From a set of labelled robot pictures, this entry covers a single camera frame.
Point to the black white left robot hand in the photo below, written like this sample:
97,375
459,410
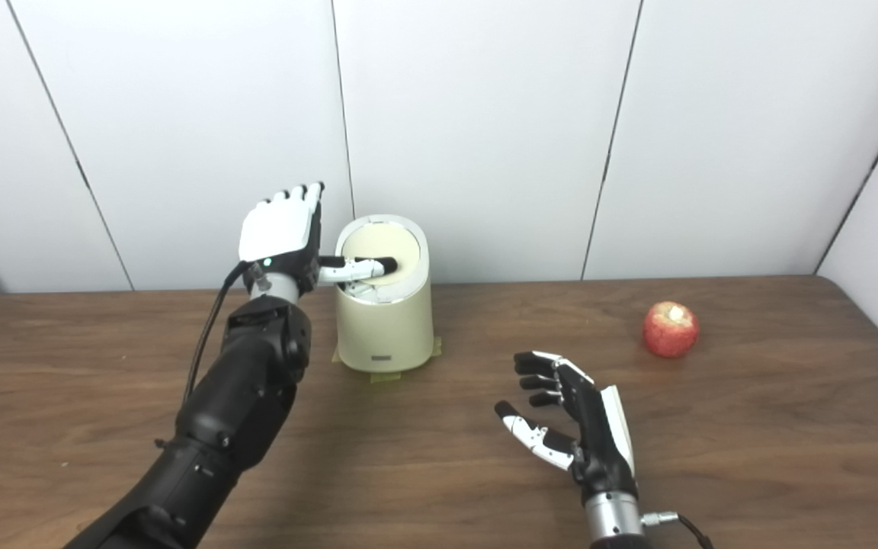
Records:
275,229

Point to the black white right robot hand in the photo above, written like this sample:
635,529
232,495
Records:
599,435

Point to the cream round bin lid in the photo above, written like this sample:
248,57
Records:
378,242

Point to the red apple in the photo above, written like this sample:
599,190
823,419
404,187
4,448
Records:
670,332

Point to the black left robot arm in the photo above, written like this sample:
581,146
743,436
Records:
241,396

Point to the cream-colored bin body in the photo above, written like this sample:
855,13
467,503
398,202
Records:
386,328

